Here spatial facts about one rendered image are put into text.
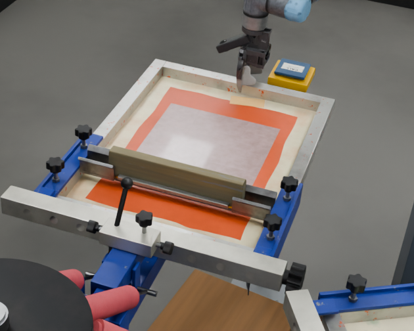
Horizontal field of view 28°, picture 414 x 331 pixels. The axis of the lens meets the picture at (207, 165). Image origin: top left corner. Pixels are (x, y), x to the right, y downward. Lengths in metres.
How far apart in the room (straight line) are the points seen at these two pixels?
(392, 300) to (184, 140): 0.79
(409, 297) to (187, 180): 0.60
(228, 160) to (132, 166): 0.30
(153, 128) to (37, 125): 1.81
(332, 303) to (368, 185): 2.12
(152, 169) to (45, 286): 0.78
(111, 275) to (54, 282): 0.42
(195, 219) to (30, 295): 0.79
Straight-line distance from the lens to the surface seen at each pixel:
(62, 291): 1.34
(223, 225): 2.04
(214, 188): 2.03
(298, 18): 2.35
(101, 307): 1.50
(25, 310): 1.32
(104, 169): 2.12
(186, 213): 2.06
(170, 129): 2.37
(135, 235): 1.81
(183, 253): 1.85
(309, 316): 1.72
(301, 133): 2.41
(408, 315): 1.90
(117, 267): 1.79
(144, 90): 2.49
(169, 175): 2.06
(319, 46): 5.02
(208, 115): 2.44
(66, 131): 4.07
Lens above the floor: 2.26
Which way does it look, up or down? 36 degrees down
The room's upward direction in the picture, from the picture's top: 5 degrees clockwise
